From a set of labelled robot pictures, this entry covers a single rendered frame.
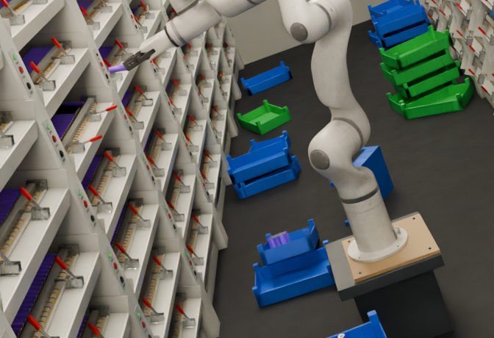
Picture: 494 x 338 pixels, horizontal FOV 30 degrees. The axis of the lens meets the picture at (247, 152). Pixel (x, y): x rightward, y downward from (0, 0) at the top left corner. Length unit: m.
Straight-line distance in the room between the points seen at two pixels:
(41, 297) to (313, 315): 1.28
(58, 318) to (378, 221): 1.06
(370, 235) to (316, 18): 0.70
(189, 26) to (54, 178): 0.71
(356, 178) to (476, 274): 0.65
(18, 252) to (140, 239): 0.88
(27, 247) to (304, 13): 0.95
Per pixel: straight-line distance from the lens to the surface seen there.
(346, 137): 2.64
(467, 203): 3.59
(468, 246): 3.30
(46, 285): 2.23
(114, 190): 2.77
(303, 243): 3.41
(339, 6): 2.54
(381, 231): 2.77
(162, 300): 2.89
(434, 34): 4.77
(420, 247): 2.77
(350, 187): 2.70
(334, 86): 2.58
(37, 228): 2.15
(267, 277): 3.55
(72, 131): 2.68
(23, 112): 2.30
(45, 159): 2.33
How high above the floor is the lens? 1.60
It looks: 19 degrees down
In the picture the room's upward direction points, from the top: 22 degrees counter-clockwise
